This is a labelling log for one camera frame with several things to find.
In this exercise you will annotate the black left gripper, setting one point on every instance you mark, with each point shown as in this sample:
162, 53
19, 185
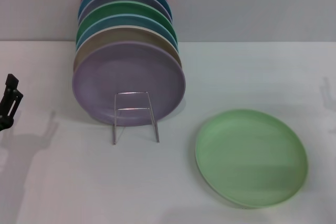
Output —
4, 124

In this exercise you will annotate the light green plate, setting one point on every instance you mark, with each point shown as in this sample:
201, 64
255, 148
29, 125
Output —
249, 155

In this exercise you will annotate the lavender purple plate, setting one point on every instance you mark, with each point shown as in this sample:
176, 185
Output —
126, 72

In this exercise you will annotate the beige plate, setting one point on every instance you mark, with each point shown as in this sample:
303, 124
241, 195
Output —
118, 35

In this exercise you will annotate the light blue plate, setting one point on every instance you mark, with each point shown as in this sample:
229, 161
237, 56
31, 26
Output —
123, 22

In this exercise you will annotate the dark green plate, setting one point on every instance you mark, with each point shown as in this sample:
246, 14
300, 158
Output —
126, 9

